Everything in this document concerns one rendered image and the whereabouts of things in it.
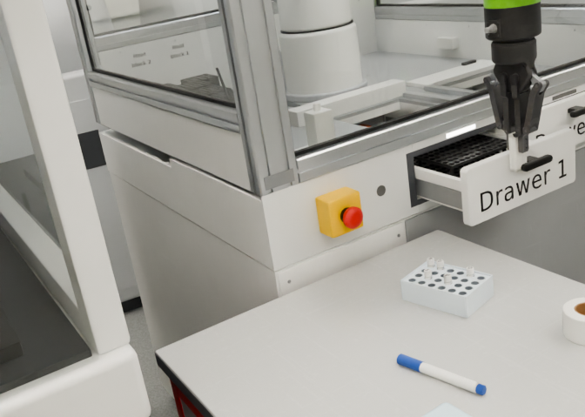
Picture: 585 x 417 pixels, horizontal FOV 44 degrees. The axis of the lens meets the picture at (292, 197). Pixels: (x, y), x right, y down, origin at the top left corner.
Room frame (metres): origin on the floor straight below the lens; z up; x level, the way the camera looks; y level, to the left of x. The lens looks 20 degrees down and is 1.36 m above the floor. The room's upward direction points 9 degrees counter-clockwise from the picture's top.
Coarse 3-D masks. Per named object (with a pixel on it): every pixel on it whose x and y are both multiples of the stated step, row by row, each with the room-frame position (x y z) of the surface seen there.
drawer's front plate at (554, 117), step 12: (576, 96) 1.55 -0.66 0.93; (552, 108) 1.50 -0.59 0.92; (564, 108) 1.52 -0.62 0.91; (540, 120) 1.48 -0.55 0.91; (552, 120) 1.50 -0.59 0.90; (564, 120) 1.52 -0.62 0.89; (576, 120) 1.54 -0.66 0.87; (540, 132) 1.48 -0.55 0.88; (552, 132) 1.50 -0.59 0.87; (576, 132) 1.54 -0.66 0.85; (576, 144) 1.54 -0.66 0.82
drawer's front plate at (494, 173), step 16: (528, 144) 1.27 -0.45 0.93; (544, 144) 1.28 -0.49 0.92; (560, 144) 1.30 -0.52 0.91; (496, 160) 1.22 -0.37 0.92; (560, 160) 1.30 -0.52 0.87; (464, 176) 1.19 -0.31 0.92; (480, 176) 1.20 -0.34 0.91; (496, 176) 1.22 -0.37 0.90; (512, 176) 1.24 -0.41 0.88; (528, 176) 1.26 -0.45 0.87; (464, 192) 1.19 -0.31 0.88; (480, 192) 1.20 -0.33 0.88; (528, 192) 1.26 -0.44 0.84; (544, 192) 1.28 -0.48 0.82; (464, 208) 1.20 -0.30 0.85; (480, 208) 1.20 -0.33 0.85; (496, 208) 1.22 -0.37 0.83; (512, 208) 1.24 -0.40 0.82
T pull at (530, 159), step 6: (528, 156) 1.25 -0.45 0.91; (546, 156) 1.24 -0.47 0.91; (552, 156) 1.24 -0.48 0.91; (528, 162) 1.22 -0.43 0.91; (534, 162) 1.22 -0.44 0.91; (540, 162) 1.22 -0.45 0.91; (546, 162) 1.23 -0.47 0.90; (522, 168) 1.21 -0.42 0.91; (528, 168) 1.21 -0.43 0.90; (534, 168) 1.22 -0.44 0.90
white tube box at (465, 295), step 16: (416, 272) 1.09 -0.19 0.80; (432, 272) 1.08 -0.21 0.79; (448, 272) 1.07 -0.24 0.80; (464, 272) 1.06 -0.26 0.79; (480, 272) 1.05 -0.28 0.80; (416, 288) 1.04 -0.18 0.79; (432, 288) 1.02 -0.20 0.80; (448, 288) 1.02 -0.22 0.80; (464, 288) 1.01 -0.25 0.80; (480, 288) 1.01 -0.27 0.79; (432, 304) 1.02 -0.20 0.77; (448, 304) 1.00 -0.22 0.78; (464, 304) 0.98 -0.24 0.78; (480, 304) 1.00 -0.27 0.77
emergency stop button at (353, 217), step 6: (348, 210) 1.17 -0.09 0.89; (354, 210) 1.17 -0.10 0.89; (360, 210) 1.18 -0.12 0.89; (348, 216) 1.17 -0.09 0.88; (354, 216) 1.17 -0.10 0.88; (360, 216) 1.18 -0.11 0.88; (348, 222) 1.17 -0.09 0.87; (354, 222) 1.17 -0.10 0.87; (360, 222) 1.18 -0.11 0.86; (354, 228) 1.18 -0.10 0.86
